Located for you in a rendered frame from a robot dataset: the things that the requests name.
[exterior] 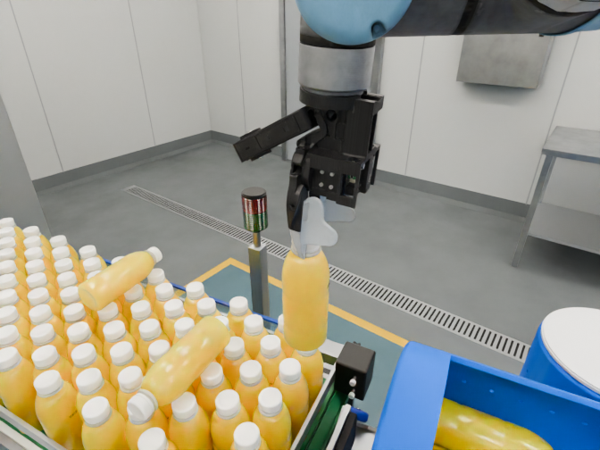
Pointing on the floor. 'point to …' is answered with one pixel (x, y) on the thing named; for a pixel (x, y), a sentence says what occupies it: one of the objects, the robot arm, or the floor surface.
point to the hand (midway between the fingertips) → (305, 239)
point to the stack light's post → (259, 279)
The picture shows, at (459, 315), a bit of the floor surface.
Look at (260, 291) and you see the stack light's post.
